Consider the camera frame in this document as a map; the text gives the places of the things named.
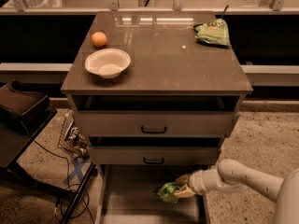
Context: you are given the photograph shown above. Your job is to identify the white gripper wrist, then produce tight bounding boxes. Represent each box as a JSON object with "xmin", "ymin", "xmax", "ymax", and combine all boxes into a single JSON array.
[{"xmin": 174, "ymin": 169, "xmax": 218, "ymax": 199}]

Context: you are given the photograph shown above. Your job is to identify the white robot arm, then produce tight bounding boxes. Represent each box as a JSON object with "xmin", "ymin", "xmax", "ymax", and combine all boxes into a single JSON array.
[{"xmin": 175, "ymin": 159, "xmax": 299, "ymax": 224}]

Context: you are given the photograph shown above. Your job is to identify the open bottom drawer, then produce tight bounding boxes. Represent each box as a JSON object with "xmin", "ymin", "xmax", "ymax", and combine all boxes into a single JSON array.
[{"xmin": 95, "ymin": 165, "xmax": 210, "ymax": 224}]

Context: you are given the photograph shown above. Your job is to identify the middle drawer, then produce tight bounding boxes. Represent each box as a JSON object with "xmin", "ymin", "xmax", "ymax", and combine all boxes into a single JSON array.
[{"xmin": 88, "ymin": 137, "xmax": 221, "ymax": 165}]

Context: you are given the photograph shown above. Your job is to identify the grey drawer cabinet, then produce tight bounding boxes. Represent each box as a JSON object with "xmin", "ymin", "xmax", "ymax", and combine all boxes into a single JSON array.
[{"xmin": 60, "ymin": 10, "xmax": 254, "ymax": 224}]

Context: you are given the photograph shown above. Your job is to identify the top drawer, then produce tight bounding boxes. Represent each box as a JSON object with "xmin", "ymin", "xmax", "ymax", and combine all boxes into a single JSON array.
[{"xmin": 70, "ymin": 95, "xmax": 241, "ymax": 138}]

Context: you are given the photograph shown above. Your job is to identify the dark brown bag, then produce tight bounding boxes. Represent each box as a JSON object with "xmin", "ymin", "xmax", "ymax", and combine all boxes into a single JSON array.
[{"xmin": 0, "ymin": 80, "xmax": 50, "ymax": 125}]

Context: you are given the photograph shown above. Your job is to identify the white bowl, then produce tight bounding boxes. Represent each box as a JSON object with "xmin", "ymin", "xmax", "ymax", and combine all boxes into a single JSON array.
[{"xmin": 85, "ymin": 49, "xmax": 131, "ymax": 79}]

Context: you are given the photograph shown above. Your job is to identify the orange fruit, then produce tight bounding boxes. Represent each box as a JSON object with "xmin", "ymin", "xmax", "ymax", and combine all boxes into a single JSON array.
[{"xmin": 91, "ymin": 32, "xmax": 107, "ymax": 48}]

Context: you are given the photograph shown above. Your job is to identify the black side table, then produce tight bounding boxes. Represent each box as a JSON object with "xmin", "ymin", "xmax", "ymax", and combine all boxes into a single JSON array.
[{"xmin": 0, "ymin": 109, "xmax": 97, "ymax": 224}]

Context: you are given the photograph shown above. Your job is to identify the black spoon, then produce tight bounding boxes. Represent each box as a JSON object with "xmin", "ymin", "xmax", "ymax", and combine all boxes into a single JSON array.
[{"xmin": 192, "ymin": 5, "xmax": 230, "ymax": 30}]

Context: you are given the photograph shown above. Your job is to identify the black middle drawer handle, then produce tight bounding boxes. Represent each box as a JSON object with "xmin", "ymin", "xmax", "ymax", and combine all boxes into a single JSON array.
[{"xmin": 143, "ymin": 157, "xmax": 164, "ymax": 165}]

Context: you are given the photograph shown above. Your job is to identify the black drawer handle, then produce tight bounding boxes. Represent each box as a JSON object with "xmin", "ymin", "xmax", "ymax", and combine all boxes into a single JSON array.
[
  {"xmin": 143, "ymin": 157, "xmax": 164, "ymax": 165},
  {"xmin": 140, "ymin": 126, "xmax": 167, "ymax": 134}
]

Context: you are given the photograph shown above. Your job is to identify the black top drawer handle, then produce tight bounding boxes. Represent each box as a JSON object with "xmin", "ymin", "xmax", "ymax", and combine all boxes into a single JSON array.
[{"xmin": 140, "ymin": 126, "xmax": 167, "ymax": 134}]

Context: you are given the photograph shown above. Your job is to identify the black cable on floor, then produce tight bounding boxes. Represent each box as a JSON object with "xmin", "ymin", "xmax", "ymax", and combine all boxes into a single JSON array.
[{"xmin": 21, "ymin": 121, "xmax": 96, "ymax": 224}]

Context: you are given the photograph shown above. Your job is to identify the wire basket with snacks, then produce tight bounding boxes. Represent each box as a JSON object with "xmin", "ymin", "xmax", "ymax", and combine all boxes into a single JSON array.
[{"xmin": 57, "ymin": 111, "xmax": 89, "ymax": 160}]

